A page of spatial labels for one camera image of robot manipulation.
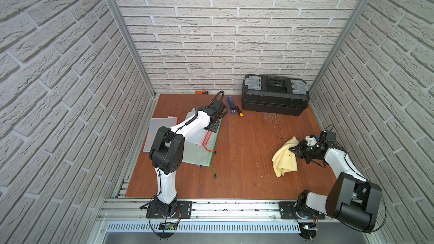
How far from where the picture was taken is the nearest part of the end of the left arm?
2.24 feet

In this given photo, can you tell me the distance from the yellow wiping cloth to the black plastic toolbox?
25 cm

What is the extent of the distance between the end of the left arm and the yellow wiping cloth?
37 centimetres

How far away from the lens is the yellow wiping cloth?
0.83 meters

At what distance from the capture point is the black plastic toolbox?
0.99m
